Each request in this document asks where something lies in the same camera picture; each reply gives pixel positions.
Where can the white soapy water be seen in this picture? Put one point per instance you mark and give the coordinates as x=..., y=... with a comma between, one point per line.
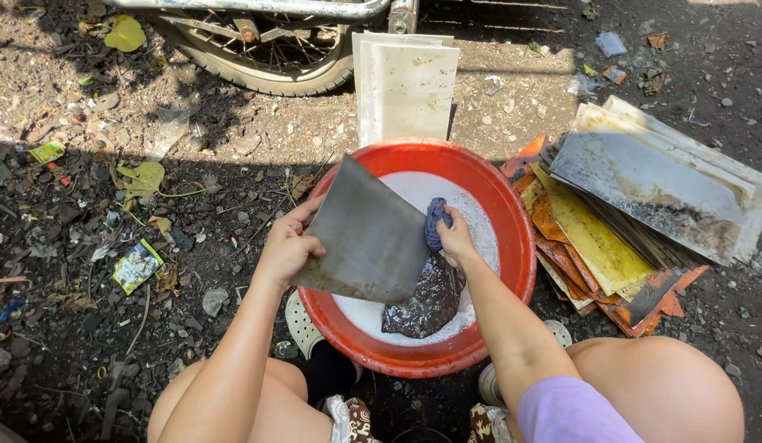
x=473, y=203

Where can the green curled leaf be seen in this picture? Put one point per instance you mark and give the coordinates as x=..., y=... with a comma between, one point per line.
x=142, y=178

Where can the clear plastic bag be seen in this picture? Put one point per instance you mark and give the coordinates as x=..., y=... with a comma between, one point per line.
x=168, y=129

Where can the grey flat stone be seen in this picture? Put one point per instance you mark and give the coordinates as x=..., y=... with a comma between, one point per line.
x=214, y=301

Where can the red plastic basin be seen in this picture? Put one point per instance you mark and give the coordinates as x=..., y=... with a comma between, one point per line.
x=510, y=215

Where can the spoked cart wheel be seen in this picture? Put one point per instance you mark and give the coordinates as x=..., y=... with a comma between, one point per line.
x=276, y=74

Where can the brown patterned shorts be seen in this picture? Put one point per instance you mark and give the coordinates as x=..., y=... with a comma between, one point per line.
x=353, y=424

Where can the grey square tile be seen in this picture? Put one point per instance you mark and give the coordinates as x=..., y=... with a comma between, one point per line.
x=368, y=240

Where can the white perforated sandal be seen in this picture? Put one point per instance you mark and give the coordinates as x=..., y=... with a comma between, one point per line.
x=302, y=326
x=491, y=384

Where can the person's right hand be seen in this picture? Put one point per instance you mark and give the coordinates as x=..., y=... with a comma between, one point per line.
x=461, y=243

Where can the person's right leg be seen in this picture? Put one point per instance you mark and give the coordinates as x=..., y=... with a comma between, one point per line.
x=658, y=381

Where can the person's left leg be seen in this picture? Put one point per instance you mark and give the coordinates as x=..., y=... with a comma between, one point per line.
x=276, y=406

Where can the blue scrubbing cloth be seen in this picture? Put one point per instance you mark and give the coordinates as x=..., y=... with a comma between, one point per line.
x=434, y=224

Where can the purple shirt sleeve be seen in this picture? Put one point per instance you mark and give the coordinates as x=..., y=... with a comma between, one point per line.
x=571, y=412

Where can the blue plastic scrap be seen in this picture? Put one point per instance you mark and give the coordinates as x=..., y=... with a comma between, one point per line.
x=611, y=44

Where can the person's leg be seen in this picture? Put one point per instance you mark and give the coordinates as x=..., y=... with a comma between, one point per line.
x=276, y=406
x=658, y=381

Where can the orange plastic scrap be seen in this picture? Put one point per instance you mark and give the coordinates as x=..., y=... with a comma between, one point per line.
x=614, y=74

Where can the pile of dirty tiles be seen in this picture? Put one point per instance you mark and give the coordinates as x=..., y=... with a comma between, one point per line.
x=639, y=203

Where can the person's left hand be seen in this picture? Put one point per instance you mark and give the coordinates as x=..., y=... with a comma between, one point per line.
x=282, y=249

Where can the brown dry leaf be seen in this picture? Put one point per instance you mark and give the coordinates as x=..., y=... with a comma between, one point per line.
x=658, y=40

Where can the green snack packet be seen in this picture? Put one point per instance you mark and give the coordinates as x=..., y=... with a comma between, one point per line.
x=136, y=266

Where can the yellow-green crumpled wrapper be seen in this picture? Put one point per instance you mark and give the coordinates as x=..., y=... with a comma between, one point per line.
x=47, y=152

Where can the yellow-green fallen leaf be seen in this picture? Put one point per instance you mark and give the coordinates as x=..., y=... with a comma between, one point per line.
x=125, y=34

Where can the stack of clean white tiles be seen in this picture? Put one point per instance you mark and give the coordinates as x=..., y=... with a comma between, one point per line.
x=408, y=92

